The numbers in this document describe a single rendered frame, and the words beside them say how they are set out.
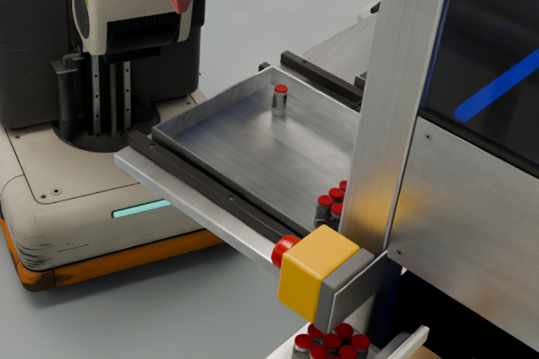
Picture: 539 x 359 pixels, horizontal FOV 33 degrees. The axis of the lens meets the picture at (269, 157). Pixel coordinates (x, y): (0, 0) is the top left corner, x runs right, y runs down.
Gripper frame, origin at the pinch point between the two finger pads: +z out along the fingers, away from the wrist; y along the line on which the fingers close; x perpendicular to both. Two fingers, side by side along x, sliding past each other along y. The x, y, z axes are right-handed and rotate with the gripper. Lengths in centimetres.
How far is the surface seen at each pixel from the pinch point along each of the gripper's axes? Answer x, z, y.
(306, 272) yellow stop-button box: -20.0, 9.6, 39.4
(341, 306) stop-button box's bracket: -18.4, 12.8, 43.2
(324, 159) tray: 12.4, 22.1, 17.6
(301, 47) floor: 156, 101, -98
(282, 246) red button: -17.5, 10.8, 34.1
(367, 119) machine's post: -11.2, -5.0, 38.5
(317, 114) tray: 20.5, 21.5, 9.7
